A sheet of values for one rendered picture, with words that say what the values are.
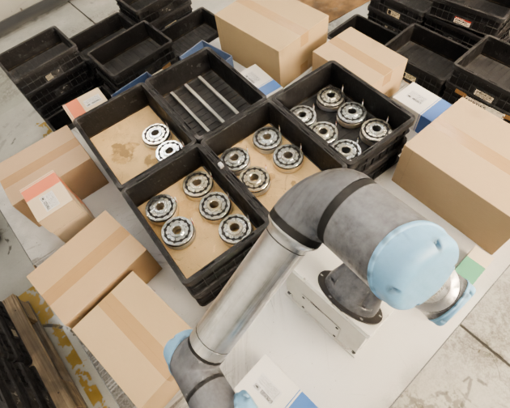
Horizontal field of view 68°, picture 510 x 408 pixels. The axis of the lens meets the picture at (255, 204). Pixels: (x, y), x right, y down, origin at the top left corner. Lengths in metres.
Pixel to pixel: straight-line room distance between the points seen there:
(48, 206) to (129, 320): 0.46
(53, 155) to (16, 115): 1.81
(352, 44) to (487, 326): 1.40
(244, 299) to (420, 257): 0.28
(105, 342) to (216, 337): 0.55
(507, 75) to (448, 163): 1.10
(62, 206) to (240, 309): 0.84
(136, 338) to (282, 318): 0.43
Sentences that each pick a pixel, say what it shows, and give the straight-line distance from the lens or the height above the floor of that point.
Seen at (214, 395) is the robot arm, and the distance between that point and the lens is 0.69.
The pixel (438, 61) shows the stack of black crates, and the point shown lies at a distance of 2.49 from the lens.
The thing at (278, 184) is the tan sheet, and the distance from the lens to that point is 1.27.
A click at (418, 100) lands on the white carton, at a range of 1.63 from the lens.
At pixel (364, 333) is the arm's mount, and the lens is 0.96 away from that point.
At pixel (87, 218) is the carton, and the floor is 0.81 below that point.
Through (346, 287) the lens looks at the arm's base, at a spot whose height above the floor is 0.97.
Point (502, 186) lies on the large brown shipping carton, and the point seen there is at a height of 0.90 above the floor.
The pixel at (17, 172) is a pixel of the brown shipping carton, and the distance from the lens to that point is 1.62.
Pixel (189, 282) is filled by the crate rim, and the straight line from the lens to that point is 1.05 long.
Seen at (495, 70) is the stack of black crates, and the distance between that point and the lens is 2.35.
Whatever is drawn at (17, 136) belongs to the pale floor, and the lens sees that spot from 3.20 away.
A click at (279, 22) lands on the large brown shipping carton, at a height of 0.90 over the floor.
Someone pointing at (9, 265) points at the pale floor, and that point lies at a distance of 2.59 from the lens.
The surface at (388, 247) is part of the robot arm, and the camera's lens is 0.48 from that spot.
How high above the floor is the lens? 1.88
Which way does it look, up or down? 58 degrees down
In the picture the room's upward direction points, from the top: 11 degrees counter-clockwise
